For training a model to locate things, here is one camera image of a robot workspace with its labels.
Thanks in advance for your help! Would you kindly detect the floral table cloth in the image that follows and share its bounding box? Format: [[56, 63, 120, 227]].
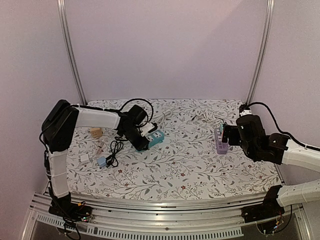
[[66, 99, 281, 202]]

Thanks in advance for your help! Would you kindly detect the purple power strip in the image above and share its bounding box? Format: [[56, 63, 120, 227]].
[[214, 127, 229, 155]]

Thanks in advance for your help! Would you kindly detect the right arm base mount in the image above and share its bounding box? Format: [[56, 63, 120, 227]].
[[241, 185, 285, 223]]

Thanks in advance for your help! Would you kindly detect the white charger plug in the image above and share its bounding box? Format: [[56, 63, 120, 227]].
[[80, 154, 90, 164]]

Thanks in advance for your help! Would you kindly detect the aluminium front rail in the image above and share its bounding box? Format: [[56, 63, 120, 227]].
[[21, 192, 312, 240]]

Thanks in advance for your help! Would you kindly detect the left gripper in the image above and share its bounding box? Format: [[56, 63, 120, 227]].
[[122, 126, 150, 152]]

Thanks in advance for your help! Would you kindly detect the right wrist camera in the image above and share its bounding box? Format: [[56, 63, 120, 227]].
[[239, 104, 252, 117]]

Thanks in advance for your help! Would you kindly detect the aluminium frame post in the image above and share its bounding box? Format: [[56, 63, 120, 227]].
[[245, 0, 275, 104], [57, 0, 88, 105]]

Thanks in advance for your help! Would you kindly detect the beige charger plug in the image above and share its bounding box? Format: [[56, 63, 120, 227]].
[[90, 127, 103, 138]]

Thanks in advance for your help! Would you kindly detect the right aluminium frame post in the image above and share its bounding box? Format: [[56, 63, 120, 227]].
[[245, 0, 275, 104]]

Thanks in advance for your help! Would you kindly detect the white coiled power cord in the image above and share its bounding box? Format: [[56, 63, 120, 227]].
[[191, 111, 226, 126]]

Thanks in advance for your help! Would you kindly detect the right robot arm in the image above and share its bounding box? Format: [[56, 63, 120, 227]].
[[222, 114, 320, 218]]

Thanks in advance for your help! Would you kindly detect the light blue charger plug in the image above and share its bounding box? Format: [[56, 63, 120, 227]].
[[97, 156, 107, 168]]

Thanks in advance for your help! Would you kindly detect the left aluminium frame post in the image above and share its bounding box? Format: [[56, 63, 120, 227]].
[[57, 0, 88, 105]]

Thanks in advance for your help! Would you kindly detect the beige short cable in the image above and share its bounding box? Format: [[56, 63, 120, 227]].
[[94, 139, 106, 156]]

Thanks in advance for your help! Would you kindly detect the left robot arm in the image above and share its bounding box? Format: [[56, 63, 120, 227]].
[[39, 99, 149, 217]]

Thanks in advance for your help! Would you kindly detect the teal blue power strip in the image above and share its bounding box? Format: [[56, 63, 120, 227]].
[[136, 130, 165, 152]]

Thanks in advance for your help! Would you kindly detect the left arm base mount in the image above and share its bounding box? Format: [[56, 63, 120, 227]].
[[48, 195, 93, 222]]

